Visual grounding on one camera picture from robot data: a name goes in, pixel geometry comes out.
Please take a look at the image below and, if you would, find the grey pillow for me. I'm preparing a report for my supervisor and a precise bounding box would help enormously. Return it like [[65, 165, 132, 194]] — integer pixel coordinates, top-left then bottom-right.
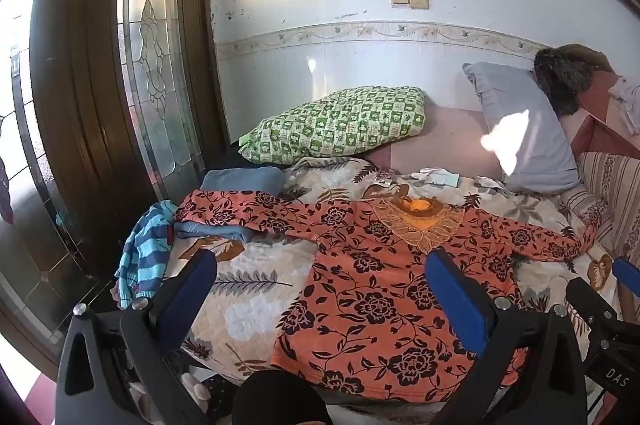
[[461, 62, 583, 194]]

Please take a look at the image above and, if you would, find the wooden door with glass panel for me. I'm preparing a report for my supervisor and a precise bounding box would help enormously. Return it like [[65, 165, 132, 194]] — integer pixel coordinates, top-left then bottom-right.
[[0, 0, 228, 356]]

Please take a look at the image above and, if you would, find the dark furry cloth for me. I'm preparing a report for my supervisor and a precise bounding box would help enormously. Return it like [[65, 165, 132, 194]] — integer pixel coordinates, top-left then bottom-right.
[[533, 46, 617, 116]]

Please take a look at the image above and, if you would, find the blue folded cloth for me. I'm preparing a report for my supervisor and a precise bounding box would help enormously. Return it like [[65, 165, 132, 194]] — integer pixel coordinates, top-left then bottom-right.
[[174, 166, 287, 245]]

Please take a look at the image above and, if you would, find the green checked pillow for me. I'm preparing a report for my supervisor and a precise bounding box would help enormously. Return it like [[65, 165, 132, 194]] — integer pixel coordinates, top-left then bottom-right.
[[238, 86, 427, 166]]

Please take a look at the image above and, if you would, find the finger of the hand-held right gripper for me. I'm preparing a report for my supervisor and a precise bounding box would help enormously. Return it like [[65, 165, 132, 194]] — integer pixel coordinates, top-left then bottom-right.
[[565, 277, 632, 346], [613, 257, 640, 293]]

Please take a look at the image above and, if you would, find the leaf print blanket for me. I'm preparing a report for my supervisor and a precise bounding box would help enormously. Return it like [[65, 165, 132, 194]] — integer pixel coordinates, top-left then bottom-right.
[[162, 155, 623, 388]]

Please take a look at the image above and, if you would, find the orange floral shirt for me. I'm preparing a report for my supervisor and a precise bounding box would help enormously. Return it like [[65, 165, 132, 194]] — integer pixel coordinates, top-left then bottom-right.
[[174, 190, 598, 403]]

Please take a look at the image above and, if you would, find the blue striped garment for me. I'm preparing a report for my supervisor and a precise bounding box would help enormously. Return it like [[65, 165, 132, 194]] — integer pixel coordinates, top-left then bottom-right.
[[115, 200, 177, 310]]

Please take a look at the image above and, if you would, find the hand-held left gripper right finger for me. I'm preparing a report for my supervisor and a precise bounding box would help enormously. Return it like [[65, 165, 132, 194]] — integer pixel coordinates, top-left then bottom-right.
[[425, 247, 588, 425]]

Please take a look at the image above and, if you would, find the pink brown patterned cover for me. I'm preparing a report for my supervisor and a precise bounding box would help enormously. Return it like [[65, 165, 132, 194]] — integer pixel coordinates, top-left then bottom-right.
[[557, 70, 640, 160]]

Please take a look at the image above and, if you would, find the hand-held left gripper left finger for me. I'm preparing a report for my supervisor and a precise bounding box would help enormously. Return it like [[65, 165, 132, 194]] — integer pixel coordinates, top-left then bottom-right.
[[56, 249, 218, 425]]

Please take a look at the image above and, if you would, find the white crumpled cloth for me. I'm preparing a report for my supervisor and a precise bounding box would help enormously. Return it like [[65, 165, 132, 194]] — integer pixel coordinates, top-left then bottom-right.
[[608, 76, 640, 130]]

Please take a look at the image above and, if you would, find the pink bed sheet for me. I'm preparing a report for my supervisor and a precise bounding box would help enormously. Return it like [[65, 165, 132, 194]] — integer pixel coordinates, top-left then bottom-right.
[[367, 102, 505, 182]]

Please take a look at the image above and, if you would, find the striped cushion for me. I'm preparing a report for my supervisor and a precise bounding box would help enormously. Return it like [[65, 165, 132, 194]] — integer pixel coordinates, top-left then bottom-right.
[[559, 150, 640, 258]]

